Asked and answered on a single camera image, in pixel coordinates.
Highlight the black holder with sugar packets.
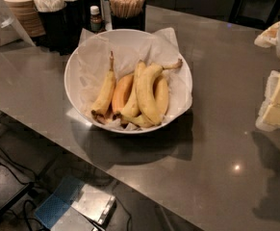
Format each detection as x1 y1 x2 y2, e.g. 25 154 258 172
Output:
34 0 68 55

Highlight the right back yellow banana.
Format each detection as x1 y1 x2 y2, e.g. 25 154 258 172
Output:
120 75 169 128

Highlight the black holder with wooden stirrers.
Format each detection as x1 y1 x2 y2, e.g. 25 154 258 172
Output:
109 0 145 31

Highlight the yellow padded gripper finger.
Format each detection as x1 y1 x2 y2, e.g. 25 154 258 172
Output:
254 21 280 48
255 70 280 132

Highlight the blue and silver floor device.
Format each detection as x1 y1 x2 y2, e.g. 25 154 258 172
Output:
35 176 115 231

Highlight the white bowl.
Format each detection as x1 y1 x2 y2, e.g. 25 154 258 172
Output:
64 28 183 134

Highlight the black floor cable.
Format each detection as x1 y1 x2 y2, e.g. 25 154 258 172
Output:
0 132 38 185

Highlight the large front yellow banana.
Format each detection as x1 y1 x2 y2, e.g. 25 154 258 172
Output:
136 59 183 125

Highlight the white paper liner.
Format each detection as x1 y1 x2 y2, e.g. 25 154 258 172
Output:
65 28 192 131

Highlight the stack of paper cups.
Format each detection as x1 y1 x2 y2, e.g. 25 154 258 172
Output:
4 0 45 38

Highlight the leftmost yellow banana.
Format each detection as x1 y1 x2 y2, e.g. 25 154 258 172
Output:
90 53 115 118

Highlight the black holder back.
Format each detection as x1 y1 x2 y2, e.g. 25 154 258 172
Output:
62 0 102 34

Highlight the orange ripe banana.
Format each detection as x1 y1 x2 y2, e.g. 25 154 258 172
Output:
112 74 134 114

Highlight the small brown glass bottle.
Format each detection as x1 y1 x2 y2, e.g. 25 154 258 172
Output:
90 6 102 33

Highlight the middle yellow banana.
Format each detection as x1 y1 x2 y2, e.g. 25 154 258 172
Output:
113 61 146 117

